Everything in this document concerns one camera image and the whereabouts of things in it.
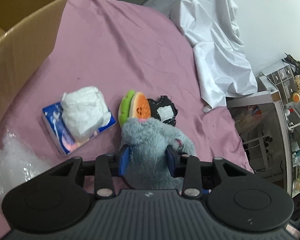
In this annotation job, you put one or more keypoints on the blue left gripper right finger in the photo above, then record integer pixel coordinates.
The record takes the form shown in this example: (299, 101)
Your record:
(173, 161)

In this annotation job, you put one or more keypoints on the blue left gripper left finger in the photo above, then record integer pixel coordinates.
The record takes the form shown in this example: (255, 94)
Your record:
(123, 160)

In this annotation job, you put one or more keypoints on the grey fluffy plush toy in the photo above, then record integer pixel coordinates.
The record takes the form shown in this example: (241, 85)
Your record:
(147, 140)

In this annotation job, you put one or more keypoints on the clear bag of stuffing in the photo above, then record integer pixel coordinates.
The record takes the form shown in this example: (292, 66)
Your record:
(18, 164)

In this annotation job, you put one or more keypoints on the black white fabric patch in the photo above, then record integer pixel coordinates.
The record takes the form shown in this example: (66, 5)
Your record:
(164, 110)

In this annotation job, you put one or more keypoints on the hamburger plush toy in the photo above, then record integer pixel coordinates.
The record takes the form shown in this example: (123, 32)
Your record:
(133, 105)

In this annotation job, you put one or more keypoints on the blue tissue pack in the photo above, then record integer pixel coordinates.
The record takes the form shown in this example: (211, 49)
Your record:
(66, 144)

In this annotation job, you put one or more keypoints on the white shelf with clutter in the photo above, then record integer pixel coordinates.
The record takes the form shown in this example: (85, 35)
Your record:
(269, 126)

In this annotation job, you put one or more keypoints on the pink bed sheet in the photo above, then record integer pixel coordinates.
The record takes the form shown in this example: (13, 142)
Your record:
(117, 46)

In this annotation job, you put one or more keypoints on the white draped cloth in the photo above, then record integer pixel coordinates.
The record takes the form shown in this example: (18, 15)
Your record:
(211, 29)

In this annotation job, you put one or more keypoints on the brown cardboard box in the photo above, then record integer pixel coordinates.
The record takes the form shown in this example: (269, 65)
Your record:
(28, 32)

